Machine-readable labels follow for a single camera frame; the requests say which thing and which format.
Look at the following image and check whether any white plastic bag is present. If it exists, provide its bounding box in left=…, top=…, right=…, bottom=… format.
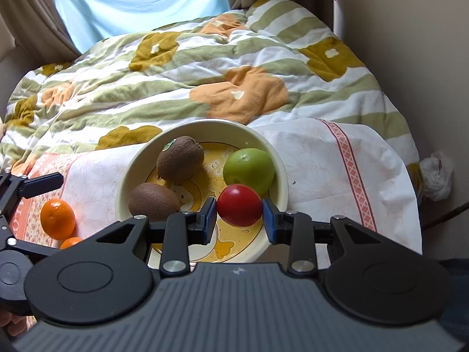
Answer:
left=420, top=151, right=453, bottom=202

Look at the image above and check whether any green apple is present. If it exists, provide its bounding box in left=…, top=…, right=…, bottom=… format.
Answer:
left=223, top=148, right=276, bottom=195

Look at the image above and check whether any red cherry tomato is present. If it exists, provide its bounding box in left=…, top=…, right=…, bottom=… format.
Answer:
left=216, top=184, right=262, bottom=227

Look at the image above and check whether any large orange mandarin left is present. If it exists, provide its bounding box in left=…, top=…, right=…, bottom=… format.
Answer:
left=40, top=199, right=76, bottom=241

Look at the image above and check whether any brown kiwi plain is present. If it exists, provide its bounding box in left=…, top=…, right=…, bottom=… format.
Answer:
left=128, top=183, right=181, bottom=222

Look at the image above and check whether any brown curtain left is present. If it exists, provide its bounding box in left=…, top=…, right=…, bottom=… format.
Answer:
left=1, top=0, right=80, bottom=65

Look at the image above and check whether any green striped floral duvet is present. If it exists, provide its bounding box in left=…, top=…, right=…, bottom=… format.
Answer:
left=0, top=0, right=421, bottom=177

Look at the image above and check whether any cream bowl with bear print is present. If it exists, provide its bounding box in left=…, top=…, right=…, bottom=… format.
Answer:
left=115, top=119, right=288, bottom=263

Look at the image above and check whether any black cable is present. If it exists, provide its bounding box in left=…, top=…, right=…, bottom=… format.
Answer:
left=420, top=201, right=469, bottom=230

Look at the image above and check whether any person left hand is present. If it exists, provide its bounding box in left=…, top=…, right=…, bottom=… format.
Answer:
left=0, top=307, right=28, bottom=338

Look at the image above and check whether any brown kiwi with sticker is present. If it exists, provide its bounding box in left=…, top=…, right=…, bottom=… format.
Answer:
left=157, top=136, right=204, bottom=182

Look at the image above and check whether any small mandarin behind centre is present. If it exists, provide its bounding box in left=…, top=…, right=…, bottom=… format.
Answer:
left=60, top=237, right=83, bottom=250

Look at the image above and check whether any light blue window cloth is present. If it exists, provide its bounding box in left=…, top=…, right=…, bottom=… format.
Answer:
left=53, top=0, right=230, bottom=53

